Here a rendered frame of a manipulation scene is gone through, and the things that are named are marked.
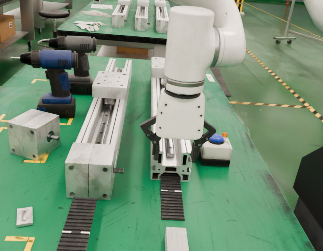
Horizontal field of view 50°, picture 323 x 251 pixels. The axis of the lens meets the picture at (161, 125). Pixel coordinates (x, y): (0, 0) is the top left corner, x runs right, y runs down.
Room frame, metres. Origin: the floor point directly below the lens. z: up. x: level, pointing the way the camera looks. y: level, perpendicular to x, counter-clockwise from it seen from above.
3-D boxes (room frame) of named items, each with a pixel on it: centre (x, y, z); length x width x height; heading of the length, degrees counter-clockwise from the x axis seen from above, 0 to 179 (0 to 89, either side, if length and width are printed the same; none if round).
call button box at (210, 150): (0.85, -0.15, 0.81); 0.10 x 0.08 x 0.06; 94
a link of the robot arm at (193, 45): (0.67, -0.04, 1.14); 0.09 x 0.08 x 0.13; 103
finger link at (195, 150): (0.68, -0.09, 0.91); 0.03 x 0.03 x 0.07; 4
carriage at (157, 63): (1.37, 0.01, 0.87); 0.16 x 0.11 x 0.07; 4
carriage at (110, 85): (1.11, 0.18, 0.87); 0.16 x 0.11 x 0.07; 4
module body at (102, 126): (1.11, 0.18, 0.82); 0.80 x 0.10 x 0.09; 4
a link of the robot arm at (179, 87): (0.67, -0.03, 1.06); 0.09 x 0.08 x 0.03; 94
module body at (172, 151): (1.13, -0.01, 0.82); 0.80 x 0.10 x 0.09; 4
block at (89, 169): (0.67, 0.14, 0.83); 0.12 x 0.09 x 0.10; 94
